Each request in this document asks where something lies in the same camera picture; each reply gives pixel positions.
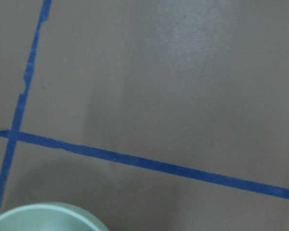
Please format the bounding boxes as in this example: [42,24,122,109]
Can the green bowl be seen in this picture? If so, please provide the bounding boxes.
[0,202,109,231]

